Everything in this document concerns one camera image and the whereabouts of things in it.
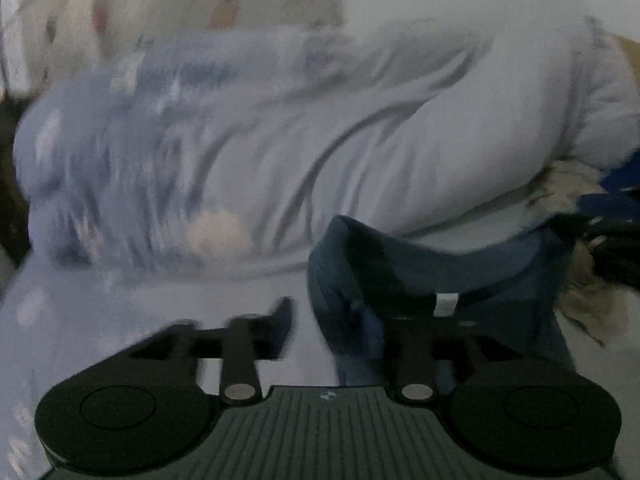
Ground blue shirt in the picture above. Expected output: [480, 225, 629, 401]
[306, 215, 576, 388]

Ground light grey pillow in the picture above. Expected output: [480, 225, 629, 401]
[565, 15, 640, 171]

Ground pineapple print curtain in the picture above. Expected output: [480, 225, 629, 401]
[0, 0, 348, 96]

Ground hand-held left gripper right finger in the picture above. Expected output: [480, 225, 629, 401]
[380, 310, 531, 406]

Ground light blue printed duvet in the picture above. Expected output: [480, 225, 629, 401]
[12, 22, 581, 281]

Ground wooden headboard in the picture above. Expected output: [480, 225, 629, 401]
[607, 32, 640, 86]

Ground light blue printed bed sheet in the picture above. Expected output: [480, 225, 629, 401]
[0, 180, 640, 480]

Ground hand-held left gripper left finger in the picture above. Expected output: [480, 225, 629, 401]
[127, 297, 296, 406]

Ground beige crumpled cloth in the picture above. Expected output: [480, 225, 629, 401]
[525, 160, 631, 346]

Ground dark blue striped jacket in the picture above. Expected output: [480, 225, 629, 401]
[550, 165, 640, 291]

